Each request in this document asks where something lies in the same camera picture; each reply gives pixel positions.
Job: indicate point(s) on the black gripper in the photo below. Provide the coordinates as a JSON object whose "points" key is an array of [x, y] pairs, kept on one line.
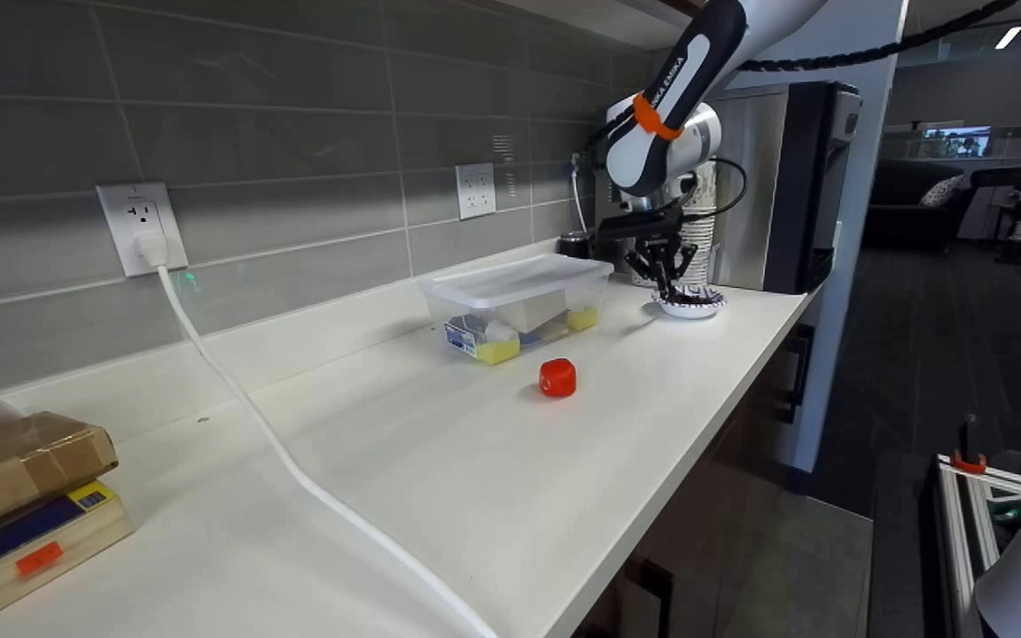
{"points": [[641, 235]]}

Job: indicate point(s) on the silver metal spatula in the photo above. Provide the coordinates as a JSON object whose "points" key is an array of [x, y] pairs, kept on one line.
{"points": [[686, 297]]}

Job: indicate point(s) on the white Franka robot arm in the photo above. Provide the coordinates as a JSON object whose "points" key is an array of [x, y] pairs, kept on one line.
{"points": [[701, 47]]}

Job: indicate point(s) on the white blue patterned paper plate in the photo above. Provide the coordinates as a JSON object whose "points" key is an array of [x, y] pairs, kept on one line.
{"points": [[707, 314]]}

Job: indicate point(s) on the large yellow sponge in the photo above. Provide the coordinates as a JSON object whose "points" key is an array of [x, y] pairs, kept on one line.
{"points": [[584, 321]]}

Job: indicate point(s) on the small red object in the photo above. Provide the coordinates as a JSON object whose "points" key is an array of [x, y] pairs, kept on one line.
{"points": [[560, 375]]}

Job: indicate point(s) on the clear plastic lidded container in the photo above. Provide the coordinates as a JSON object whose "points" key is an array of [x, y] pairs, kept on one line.
{"points": [[511, 289]]}

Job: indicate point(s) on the small yellow sponge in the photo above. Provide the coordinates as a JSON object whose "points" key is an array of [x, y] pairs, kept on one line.
{"points": [[498, 349]]}

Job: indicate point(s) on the flat box with yellow label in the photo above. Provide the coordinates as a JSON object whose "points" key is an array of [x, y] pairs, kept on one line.
{"points": [[51, 551]]}

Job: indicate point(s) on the brown cardboard box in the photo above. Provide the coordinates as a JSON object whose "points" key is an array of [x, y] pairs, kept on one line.
{"points": [[15, 464]]}

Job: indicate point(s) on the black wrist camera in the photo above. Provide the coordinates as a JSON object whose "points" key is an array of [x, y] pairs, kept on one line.
{"points": [[584, 247]]}

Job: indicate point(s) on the aluminium frame with red clamp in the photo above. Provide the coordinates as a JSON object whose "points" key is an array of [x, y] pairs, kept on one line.
{"points": [[958, 520]]}

